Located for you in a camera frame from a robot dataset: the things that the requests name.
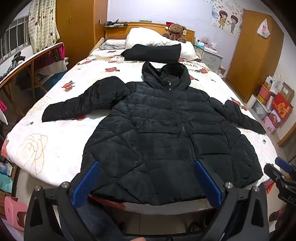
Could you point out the cartoon wall sticker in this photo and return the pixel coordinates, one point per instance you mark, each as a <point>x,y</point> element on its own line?
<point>227,18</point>

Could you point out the black puffer jacket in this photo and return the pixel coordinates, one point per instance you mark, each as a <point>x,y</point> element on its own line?
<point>161,127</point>

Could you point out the grey drawer cabinet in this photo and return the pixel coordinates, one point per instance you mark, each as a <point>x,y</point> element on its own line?
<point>210,59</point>

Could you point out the plaid cloth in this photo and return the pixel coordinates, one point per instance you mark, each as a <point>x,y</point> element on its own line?
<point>52,60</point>

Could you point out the white floral blanket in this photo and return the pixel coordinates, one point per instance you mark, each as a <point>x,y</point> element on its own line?
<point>57,143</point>

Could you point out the flat white pillow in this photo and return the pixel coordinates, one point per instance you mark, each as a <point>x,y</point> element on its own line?
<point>115,43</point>

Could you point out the person's leg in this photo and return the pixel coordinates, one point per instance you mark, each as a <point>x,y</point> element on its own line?
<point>97,224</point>

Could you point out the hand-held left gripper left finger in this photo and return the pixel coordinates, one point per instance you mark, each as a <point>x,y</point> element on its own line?
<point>85,183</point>

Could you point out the white paper roll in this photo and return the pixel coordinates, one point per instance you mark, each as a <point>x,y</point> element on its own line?
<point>252,100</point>

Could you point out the pink plastic stool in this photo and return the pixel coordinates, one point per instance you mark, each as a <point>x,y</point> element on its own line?
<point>15,213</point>

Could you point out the window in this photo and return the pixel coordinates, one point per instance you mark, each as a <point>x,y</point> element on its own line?
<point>13,39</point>

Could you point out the wooden desk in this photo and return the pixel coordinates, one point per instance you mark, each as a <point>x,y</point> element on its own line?
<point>23,69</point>

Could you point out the headboard shelf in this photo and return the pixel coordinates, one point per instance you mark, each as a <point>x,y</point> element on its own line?
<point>115,24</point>

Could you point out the white plastic bag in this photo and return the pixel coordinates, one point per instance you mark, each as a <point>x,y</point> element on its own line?
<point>264,29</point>

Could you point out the brown teddy bear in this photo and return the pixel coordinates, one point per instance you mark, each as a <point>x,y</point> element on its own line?
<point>177,32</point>

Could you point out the red santa hat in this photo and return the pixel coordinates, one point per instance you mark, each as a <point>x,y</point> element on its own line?
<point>170,25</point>

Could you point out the patterned curtain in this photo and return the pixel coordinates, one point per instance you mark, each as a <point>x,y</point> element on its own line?
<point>44,25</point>

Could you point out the grey cloth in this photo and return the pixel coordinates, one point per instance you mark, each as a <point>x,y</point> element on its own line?
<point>108,47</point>

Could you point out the pile of boxes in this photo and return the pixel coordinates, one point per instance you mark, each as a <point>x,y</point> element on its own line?
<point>275,109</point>

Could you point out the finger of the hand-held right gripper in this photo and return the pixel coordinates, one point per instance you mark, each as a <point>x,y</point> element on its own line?
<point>285,164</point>
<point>276,172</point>

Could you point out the black pillow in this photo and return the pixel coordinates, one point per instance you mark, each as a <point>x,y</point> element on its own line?
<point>152,53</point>

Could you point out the wooden wardrobe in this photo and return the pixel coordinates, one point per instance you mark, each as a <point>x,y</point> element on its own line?
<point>252,58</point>
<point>78,30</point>

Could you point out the wooden headboard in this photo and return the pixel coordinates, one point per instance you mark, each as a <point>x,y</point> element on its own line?
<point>143,25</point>

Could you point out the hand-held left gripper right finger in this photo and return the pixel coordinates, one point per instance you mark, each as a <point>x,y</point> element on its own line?
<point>208,183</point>

